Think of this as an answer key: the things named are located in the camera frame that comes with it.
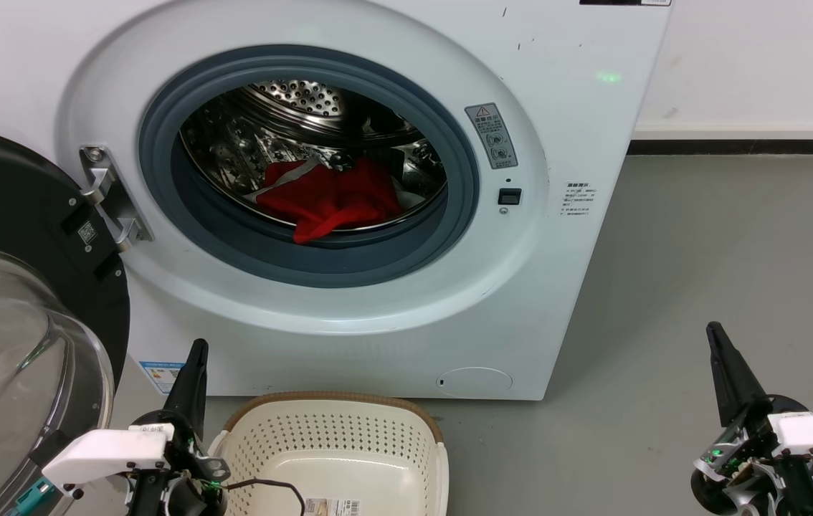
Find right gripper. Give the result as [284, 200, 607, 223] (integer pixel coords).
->
[690, 322, 813, 516]

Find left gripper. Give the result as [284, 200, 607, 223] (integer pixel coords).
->
[128, 339, 231, 516]

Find red garment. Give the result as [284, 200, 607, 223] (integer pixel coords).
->
[243, 158, 425, 245]

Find cream plastic laundry basket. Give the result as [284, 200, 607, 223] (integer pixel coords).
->
[207, 391, 449, 516]

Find stainless steel washing machine drum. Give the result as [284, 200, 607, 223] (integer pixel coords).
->
[179, 79, 448, 234]

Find black round washer door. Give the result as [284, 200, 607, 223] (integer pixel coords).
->
[0, 123, 131, 516]

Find blue energy label sticker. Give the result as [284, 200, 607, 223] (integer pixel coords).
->
[138, 360, 185, 395]

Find grey rubber door gasket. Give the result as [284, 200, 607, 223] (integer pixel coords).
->
[138, 44, 480, 289]

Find paper label with barcode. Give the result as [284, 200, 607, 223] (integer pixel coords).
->
[304, 498, 362, 516]

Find white front-load washing machine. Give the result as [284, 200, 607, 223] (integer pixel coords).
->
[0, 0, 672, 401]

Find silver door hinge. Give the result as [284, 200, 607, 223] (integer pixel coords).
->
[79, 145, 154, 252]

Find white and black baseboard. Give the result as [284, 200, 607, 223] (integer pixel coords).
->
[627, 118, 813, 156]

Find round filter cover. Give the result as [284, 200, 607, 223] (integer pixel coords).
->
[437, 367, 514, 398]

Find grey warning sticker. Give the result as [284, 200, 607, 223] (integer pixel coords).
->
[465, 102, 519, 171]

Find thin black cable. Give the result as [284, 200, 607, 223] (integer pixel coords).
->
[224, 478, 306, 516]

